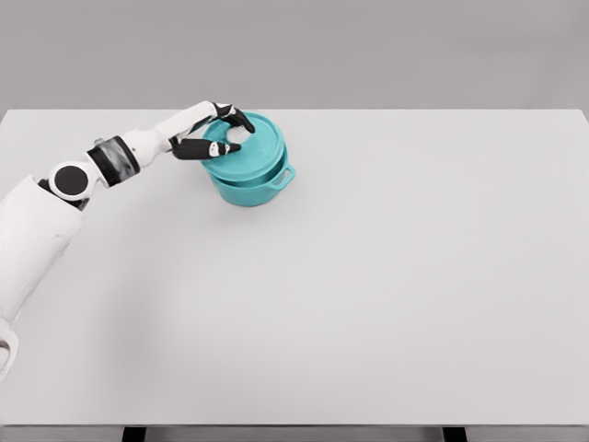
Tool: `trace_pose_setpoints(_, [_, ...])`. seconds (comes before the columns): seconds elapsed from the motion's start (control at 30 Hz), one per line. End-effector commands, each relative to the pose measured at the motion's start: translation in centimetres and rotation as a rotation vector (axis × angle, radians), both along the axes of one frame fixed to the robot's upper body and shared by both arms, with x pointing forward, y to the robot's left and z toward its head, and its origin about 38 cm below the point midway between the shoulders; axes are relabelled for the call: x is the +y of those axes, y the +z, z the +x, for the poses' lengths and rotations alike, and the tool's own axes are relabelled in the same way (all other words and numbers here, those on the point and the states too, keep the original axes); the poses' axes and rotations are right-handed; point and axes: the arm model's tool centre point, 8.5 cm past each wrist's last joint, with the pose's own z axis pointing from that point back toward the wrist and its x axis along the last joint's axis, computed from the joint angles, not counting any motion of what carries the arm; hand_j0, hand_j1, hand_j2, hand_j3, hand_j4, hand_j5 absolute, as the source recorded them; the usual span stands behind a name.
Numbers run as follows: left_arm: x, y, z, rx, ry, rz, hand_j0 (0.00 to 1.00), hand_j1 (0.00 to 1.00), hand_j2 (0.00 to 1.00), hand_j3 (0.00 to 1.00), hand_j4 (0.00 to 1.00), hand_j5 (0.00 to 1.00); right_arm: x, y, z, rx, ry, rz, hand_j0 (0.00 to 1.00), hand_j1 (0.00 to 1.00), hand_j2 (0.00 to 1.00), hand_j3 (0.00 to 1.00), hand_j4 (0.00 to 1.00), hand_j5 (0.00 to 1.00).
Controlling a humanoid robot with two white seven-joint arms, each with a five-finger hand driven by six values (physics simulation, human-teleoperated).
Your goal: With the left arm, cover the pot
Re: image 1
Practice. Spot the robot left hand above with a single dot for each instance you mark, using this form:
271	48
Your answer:
184	122

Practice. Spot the teal pot lid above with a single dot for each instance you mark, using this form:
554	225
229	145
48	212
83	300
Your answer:
257	147

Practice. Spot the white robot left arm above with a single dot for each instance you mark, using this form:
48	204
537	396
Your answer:
41	230

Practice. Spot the teal pot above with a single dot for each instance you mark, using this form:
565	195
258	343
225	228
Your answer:
250	191

